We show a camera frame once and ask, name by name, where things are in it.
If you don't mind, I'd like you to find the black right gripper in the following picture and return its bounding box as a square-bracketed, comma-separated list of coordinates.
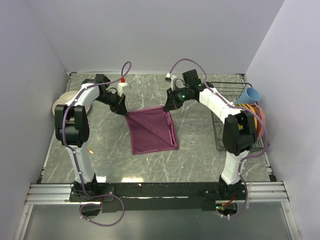
[164, 86, 191, 112]

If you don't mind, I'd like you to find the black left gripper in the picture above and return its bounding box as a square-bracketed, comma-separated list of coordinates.
[95, 91, 128, 117]

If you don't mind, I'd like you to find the purple cloth napkin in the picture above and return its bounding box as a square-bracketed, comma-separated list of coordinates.
[125, 105, 179, 155]

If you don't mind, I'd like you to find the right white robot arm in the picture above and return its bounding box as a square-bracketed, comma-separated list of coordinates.
[163, 69, 257, 200]

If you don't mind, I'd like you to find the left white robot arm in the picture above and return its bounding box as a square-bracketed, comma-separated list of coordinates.
[54, 74, 129, 201]

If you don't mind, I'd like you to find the gold metal spoon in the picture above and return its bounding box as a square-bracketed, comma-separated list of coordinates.
[87, 147, 94, 155]

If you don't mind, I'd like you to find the cream divided ceramic plate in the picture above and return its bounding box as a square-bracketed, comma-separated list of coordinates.
[51, 90, 97, 115]

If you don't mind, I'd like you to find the orange scalloped plate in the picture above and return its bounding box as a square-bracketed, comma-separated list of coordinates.
[236, 103, 258, 128]

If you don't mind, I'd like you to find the light blue plastic cup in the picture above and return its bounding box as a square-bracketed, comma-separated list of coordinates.
[235, 87, 261, 105]

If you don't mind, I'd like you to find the pink scalloped plate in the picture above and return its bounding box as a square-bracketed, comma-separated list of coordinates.
[252, 104, 267, 140]

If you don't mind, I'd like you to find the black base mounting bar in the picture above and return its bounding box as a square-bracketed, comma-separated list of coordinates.
[69, 182, 246, 213]

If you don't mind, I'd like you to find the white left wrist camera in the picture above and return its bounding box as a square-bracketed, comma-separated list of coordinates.
[117, 77, 132, 97]

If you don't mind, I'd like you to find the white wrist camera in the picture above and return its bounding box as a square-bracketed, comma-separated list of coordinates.
[117, 77, 132, 97]
[165, 72, 177, 91]

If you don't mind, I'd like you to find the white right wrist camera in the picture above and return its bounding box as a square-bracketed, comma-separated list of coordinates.
[165, 72, 177, 91]

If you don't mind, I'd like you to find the black wire dish rack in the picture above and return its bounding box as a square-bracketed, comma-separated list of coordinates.
[210, 81, 266, 152]

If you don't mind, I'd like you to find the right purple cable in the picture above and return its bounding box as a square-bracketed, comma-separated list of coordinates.
[169, 58, 271, 221]

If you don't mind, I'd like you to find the aluminium frame rail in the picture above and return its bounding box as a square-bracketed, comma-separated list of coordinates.
[25, 182, 289, 205]

